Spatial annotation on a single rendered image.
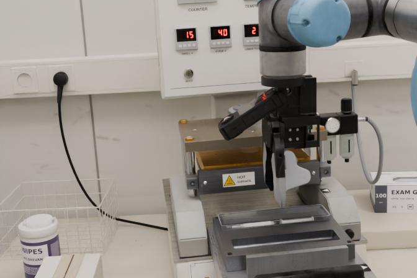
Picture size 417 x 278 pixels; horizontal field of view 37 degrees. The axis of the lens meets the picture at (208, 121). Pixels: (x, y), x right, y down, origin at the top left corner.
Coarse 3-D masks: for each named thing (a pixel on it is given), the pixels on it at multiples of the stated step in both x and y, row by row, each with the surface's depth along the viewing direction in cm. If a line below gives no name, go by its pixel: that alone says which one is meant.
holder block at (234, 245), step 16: (304, 224) 105; (320, 224) 104; (336, 224) 104; (224, 240) 100; (240, 240) 101; (256, 240) 101; (272, 240) 101; (288, 240) 102; (304, 240) 102; (320, 240) 102; (336, 240) 98; (224, 256) 97; (240, 256) 95; (352, 256) 97
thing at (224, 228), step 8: (272, 208) 110; (320, 216) 105; (328, 216) 106; (240, 224) 104; (248, 224) 104; (256, 224) 104; (264, 224) 104; (272, 224) 105; (280, 224) 105; (288, 224) 105
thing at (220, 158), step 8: (200, 152) 128; (208, 152) 127; (216, 152) 127; (224, 152) 127; (232, 152) 126; (240, 152) 126; (248, 152) 125; (256, 152) 125; (296, 152) 124; (304, 152) 124; (200, 160) 123; (208, 160) 122; (216, 160) 122; (224, 160) 121; (232, 160) 121; (240, 160) 121; (248, 160) 120; (256, 160) 120; (304, 160) 120; (200, 168) 125; (208, 168) 118
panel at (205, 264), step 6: (192, 264) 109; (198, 264) 110; (204, 264) 110; (210, 264) 110; (192, 270) 109; (198, 270) 109; (204, 270) 109; (210, 270) 109; (192, 276) 109; (198, 276) 109; (204, 276) 109; (210, 276) 109; (216, 276) 109
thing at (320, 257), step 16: (208, 240) 110; (256, 256) 90; (272, 256) 91; (288, 256) 91; (304, 256) 91; (320, 256) 92; (336, 256) 92; (224, 272) 95; (240, 272) 95; (256, 272) 91; (272, 272) 91; (368, 272) 92
